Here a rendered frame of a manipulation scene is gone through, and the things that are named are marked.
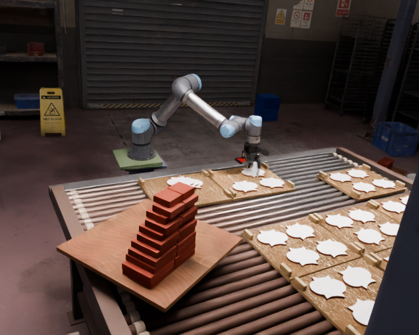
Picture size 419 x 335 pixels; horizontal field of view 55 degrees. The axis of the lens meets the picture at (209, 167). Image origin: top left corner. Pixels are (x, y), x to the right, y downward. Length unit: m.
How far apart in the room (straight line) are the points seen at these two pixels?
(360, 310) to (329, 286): 0.14
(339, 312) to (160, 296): 0.64
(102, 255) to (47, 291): 1.54
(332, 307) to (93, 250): 0.89
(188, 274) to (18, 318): 1.64
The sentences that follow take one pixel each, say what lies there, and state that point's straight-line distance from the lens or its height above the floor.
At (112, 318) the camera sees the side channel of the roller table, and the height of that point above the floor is 0.95.
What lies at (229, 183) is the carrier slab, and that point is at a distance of 2.34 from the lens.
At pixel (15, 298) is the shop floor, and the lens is 3.04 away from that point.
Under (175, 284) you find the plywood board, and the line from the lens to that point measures 1.40.
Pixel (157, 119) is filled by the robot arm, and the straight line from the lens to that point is 2.68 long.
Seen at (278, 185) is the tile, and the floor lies 0.95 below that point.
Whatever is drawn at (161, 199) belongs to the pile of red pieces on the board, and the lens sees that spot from 1.31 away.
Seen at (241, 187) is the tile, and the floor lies 0.95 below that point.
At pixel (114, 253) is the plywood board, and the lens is 1.53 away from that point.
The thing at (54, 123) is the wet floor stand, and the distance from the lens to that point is 5.67.
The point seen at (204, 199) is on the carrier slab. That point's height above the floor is 0.94.
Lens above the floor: 1.94
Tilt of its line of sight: 23 degrees down
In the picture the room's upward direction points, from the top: 6 degrees clockwise
